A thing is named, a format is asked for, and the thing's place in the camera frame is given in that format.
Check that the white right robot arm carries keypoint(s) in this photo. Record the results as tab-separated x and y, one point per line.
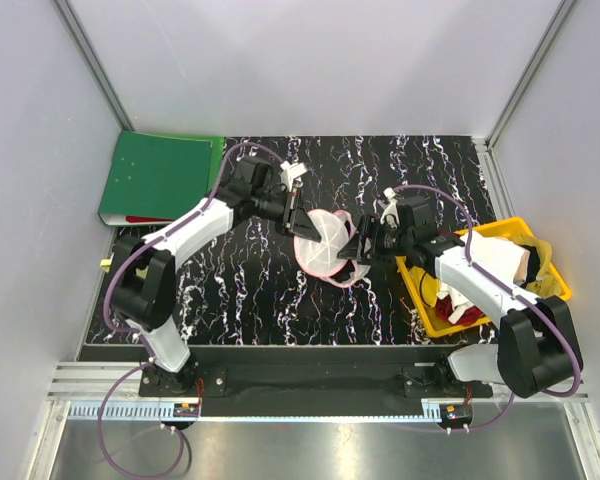
536	351

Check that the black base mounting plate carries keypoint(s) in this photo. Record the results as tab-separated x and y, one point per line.
321	382

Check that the yellow plastic bin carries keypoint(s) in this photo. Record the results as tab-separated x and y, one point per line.
434	313

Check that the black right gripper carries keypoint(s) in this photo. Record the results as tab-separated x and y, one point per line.
354	249

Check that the white garment in bin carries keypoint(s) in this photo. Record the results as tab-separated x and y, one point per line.
505	258

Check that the green ring binder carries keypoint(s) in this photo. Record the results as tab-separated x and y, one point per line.
159	175

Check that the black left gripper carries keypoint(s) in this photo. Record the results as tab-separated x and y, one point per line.
295	217

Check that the white pink mesh laundry bag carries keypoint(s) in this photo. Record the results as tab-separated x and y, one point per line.
319	259

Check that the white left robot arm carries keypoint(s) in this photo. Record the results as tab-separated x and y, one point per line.
143	271

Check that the cream yellow mug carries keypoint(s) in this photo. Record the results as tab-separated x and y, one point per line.
105	264

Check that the red folder under binder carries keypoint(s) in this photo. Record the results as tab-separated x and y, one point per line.
146	220

